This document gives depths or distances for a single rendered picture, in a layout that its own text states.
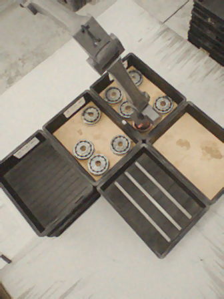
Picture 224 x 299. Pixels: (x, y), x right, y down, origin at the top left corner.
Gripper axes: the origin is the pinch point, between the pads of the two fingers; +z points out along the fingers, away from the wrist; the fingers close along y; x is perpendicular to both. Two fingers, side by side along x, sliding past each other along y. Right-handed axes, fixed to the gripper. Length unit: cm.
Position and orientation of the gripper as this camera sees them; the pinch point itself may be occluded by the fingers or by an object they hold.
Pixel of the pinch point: (142, 121)
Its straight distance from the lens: 141.2
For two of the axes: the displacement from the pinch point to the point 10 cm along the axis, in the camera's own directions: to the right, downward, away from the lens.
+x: -6.2, -7.3, 2.9
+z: 0.4, 3.3, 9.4
